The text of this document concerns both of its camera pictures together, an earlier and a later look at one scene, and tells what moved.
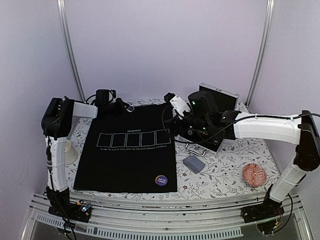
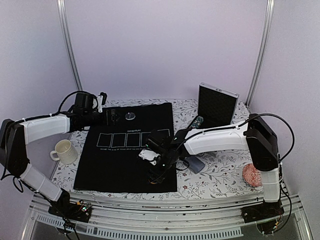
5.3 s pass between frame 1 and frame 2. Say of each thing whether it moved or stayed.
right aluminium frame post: stayed
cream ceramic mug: stayed
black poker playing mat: stayed
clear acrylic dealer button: moved
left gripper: moved
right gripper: moved
